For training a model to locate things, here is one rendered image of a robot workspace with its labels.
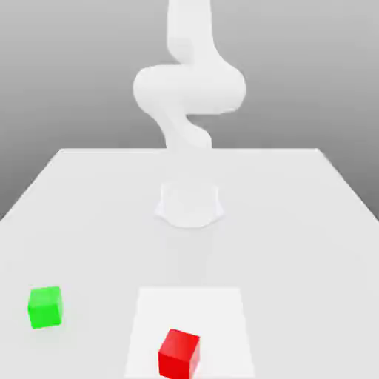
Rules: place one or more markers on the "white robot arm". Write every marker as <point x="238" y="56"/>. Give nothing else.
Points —
<point x="189" y="88"/>

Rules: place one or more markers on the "small red cube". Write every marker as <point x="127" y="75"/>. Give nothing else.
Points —
<point x="177" y="355"/>

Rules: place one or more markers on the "small green cube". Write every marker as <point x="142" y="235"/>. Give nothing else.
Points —
<point x="45" y="308"/>

